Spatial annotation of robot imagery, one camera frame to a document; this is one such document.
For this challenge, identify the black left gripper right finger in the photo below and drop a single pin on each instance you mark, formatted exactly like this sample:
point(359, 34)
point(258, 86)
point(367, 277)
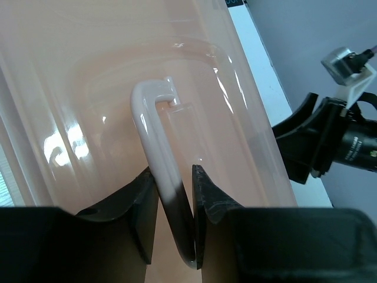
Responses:
point(239, 244)

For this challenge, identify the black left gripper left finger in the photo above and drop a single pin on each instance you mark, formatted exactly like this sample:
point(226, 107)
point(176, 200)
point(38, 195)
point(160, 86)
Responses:
point(110, 241)

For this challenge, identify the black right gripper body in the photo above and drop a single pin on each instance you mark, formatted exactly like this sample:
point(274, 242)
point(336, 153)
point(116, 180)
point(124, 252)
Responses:
point(315, 136)

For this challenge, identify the pink plastic toolbox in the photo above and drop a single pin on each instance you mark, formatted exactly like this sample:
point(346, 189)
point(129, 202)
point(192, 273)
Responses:
point(95, 92)

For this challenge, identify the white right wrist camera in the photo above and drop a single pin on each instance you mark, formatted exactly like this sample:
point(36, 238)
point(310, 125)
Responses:
point(351, 71)

